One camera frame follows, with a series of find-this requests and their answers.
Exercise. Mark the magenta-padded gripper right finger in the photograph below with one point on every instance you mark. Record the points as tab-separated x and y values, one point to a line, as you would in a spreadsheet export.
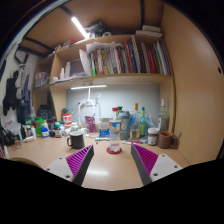
163	165

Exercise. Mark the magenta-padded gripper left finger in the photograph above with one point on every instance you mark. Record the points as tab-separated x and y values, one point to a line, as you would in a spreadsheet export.
60	166

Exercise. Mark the clear red-capped water bottle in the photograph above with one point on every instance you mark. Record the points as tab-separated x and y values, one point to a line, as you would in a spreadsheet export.
114	128

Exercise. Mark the brown mug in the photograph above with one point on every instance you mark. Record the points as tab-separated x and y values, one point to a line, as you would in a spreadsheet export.
165	140

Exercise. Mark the brown jar white lid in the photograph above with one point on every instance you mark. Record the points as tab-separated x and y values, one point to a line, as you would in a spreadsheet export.
153	136

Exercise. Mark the black mug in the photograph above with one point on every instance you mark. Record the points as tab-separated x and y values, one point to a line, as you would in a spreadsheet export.
77	140

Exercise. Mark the small dark brown bottle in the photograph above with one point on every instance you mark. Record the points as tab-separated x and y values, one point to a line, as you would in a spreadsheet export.
58	131

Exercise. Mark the small blue-capped white bottle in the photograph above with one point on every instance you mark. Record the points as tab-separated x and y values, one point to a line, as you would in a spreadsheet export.
45	133

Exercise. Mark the pink and white pen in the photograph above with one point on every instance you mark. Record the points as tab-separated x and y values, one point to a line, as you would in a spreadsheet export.
133	142

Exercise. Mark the blue plastic bag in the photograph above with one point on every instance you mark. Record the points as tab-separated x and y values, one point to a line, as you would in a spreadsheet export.
150	120

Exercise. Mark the green plastic bottle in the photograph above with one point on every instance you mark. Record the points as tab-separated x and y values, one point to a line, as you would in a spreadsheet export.
39	125

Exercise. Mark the clear white-capped glass bottle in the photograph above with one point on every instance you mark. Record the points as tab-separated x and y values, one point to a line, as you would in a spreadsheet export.
163	118

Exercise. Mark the red and white can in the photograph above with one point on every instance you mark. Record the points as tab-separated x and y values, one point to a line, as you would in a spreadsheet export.
66	119

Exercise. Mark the green-capped glass bottle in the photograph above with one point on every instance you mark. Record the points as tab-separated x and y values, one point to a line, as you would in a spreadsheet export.
142	121

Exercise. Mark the flat round red coaster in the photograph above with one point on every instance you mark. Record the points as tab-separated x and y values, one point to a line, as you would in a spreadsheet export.
108	151

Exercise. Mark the magenta snack pouch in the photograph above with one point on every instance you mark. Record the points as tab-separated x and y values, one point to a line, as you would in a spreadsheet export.
90	124

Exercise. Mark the clear yellow-capped bottle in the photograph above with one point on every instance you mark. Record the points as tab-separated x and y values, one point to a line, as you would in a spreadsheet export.
135	116

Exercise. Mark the blue and white carton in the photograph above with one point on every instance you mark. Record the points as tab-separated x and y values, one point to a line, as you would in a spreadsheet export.
104	128

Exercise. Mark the grey hanging garment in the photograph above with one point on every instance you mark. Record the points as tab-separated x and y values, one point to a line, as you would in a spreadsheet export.
25	96

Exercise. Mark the white under-shelf light bar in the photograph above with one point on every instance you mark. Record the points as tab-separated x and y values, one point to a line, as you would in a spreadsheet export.
88	87

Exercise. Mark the dark hanging jacket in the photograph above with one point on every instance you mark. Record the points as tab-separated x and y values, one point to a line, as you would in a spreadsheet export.
10	96

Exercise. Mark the wooden shelf unit with books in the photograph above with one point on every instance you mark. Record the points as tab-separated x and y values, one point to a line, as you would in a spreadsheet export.
126	61

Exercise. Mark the white ceiling light bar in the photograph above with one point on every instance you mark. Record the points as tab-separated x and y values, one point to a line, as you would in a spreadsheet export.
80	27

